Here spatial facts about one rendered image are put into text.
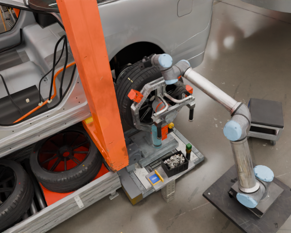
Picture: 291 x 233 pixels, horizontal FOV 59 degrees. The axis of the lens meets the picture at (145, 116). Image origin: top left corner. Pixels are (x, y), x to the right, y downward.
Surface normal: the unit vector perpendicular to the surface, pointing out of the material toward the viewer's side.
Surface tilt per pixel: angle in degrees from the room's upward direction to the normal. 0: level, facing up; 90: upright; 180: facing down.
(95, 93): 90
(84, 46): 90
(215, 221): 0
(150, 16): 90
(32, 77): 55
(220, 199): 0
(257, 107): 0
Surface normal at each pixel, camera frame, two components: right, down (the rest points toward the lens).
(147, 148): -0.07, -0.70
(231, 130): -0.71, 0.43
